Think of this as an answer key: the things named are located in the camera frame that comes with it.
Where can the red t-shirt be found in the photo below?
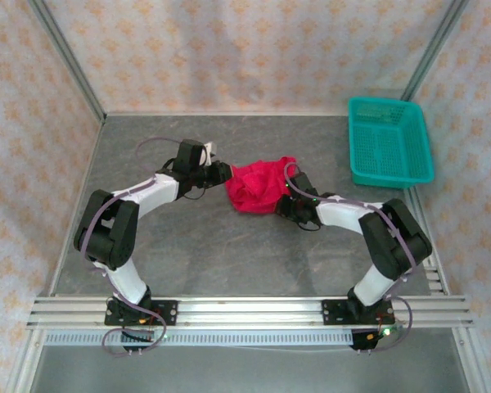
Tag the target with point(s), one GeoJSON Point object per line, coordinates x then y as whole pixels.
{"type": "Point", "coordinates": [258, 188]}

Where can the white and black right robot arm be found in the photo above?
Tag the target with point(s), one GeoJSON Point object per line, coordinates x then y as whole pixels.
{"type": "Point", "coordinates": [343, 213]}

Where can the teal plastic basket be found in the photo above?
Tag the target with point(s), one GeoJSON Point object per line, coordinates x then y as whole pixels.
{"type": "Point", "coordinates": [409, 139]}

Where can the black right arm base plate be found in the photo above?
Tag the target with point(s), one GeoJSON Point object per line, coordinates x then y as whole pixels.
{"type": "Point", "coordinates": [331, 313]}

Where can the wide aluminium base rail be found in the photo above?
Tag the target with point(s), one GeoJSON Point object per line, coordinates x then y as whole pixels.
{"type": "Point", "coordinates": [249, 313]}

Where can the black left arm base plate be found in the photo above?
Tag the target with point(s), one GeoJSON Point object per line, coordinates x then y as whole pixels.
{"type": "Point", "coordinates": [169, 313]}

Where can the aluminium frame post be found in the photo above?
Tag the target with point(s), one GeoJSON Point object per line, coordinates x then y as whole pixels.
{"type": "Point", "coordinates": [433, 45]}
{"type": "Point", "coordinates": [67, 57]}

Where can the grooved aluminium side rail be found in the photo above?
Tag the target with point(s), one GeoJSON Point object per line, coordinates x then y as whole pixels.
{"type": "Point", "coordinates": [438, 282]}

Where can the thin aluminium table edge rail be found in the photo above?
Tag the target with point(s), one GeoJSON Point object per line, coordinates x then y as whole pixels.
{"type": "Point", "coordinates": [56, 278]}

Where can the aluminium frame leg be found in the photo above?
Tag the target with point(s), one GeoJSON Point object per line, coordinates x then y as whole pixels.
{"type": "Point", "coordinates": [24, 368]}
{"type": "Point", "coordinates": [474, 368]}

